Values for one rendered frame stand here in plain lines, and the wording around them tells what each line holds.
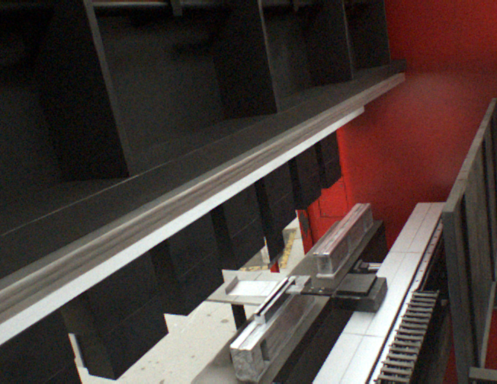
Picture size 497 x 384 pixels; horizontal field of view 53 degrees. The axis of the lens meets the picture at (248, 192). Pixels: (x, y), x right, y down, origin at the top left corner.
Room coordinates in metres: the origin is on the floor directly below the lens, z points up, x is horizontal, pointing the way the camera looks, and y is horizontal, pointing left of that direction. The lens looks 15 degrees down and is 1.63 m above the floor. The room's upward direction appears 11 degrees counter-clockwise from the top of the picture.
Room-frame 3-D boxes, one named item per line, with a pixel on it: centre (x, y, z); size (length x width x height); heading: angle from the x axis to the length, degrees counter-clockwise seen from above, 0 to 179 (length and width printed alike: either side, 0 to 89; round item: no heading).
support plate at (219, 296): (1.36, 0.09, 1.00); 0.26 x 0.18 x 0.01; 58
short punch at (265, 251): (1.28, -0.04, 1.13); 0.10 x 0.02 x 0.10; 148
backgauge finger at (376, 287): (1.20, -0.17, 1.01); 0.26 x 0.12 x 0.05; 58
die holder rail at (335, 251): (1.75, -0.33, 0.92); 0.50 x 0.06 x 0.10; 148
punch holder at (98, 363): (0.80, 0.27, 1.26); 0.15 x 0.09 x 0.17; 148
